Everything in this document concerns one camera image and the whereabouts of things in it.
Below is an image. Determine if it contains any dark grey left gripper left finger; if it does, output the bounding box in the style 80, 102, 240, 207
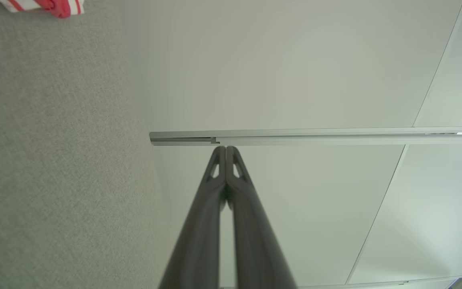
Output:
159, 147, 227, 289

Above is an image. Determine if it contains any grey partition post with feet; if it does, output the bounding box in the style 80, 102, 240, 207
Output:
149, 127, 462, 147

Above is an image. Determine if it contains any red white striped shirt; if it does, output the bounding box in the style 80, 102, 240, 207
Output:
0, 0, 84, 19

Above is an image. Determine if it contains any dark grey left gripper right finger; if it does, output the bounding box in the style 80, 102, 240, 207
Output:
227, 147, 298, 289

